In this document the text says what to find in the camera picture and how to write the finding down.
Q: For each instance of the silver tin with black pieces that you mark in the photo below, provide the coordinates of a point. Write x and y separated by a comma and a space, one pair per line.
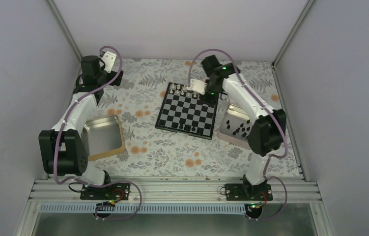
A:
235, 127

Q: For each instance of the aluminium rail frame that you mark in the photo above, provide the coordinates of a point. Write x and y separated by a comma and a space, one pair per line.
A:
167, 191

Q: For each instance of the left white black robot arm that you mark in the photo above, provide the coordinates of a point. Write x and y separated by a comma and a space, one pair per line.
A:
62, 149

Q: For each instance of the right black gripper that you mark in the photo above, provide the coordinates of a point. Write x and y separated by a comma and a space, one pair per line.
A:
209, 100

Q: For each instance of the floral patterned table mat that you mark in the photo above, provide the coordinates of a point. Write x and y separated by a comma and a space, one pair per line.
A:
168, 133

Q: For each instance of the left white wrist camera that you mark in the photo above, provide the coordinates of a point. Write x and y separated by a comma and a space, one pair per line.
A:
109, 59

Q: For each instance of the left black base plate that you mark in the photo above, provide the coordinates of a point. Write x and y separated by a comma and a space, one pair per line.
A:
119, 191

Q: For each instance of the empty gold silver tin lid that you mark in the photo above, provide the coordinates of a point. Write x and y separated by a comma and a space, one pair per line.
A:
103, 137

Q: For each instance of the grey slotted cable duct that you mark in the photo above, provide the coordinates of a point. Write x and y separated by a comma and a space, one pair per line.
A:
144, 208

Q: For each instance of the black chess queen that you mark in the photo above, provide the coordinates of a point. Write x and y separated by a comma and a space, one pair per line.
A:
187, 127

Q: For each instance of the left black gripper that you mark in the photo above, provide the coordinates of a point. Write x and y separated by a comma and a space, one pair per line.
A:
117, 81

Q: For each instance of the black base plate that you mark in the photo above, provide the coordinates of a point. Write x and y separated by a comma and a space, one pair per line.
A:
119, 191
240, 192

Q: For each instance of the black grey chess board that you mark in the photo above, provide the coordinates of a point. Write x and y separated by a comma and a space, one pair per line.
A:
181, 105

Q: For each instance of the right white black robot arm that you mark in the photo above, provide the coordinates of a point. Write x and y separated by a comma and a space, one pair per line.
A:
268, 125

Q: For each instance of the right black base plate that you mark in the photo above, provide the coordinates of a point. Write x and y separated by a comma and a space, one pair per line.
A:
240, 192

